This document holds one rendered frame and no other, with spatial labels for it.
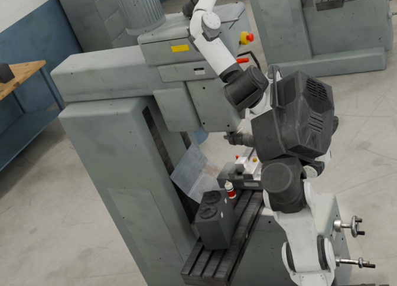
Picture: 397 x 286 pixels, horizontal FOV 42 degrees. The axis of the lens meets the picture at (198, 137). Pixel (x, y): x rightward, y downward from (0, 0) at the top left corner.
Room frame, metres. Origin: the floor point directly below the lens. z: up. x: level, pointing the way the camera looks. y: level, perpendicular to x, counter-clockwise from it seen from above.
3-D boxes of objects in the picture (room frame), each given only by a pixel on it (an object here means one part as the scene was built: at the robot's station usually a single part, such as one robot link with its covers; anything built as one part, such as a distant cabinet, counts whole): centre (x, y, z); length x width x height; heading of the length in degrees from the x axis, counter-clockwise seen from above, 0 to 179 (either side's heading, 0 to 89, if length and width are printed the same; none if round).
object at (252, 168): (2.31, -0.21, 1.01); 0.15 x 0.06 x 0.04; 143
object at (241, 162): (2.34, -0.17, 1.03); 0.06 x 0.05 x 0.06; 143
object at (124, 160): (2.69, 0.34, 0.78); 0.50 x 0.47 x 1.56; 55
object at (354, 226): (2.05, -0.58, 0.62); 0.16 x 0.12 x 0.12; 55
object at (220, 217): (2.01, 0.06, 1.02); 0.22 x 0.12 x 0.20; 156
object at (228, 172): (2.32, -0.19, 0.97); 0.35 x 0.15 x 0.11; 53
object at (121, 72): (2.62, 0.25, 1.66); 0.80 x 0.23 x 0.20; 55
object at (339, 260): (1.92, -0.52, 0.50); 0.22 x 0.06 x 0.06; 55
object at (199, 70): (2.36, -0.13, 1.68); 0.34 x 0.24 x 0.10; 55
